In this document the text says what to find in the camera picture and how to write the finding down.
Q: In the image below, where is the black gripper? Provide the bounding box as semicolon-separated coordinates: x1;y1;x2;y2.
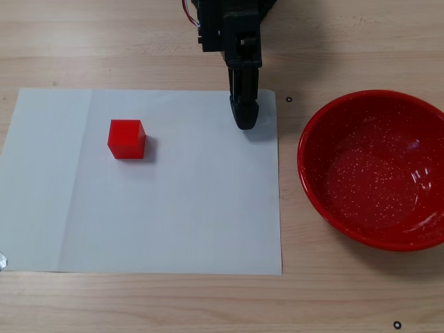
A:
196;0;264;131

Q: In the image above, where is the red cube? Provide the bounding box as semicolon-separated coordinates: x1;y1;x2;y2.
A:
107;119;146;160

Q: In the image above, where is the red speckled bowl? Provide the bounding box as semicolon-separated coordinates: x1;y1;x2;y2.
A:
297;89;444;253

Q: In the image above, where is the white paper sheet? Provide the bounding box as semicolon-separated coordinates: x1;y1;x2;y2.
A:
0;87;283;277

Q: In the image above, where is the red white servo cable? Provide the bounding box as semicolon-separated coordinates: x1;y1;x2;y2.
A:
182;0;203;29

